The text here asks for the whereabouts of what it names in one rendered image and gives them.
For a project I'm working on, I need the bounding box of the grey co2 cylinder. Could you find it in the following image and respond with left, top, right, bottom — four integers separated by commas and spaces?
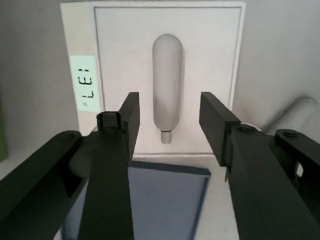
264, 96, 318, 136
152, 34, 182, 143

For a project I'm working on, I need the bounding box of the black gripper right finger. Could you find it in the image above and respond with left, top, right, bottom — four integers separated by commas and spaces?
199, 92, 320, 240

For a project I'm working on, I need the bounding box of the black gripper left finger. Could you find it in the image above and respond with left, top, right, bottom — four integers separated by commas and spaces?
0, 92, 140, 240

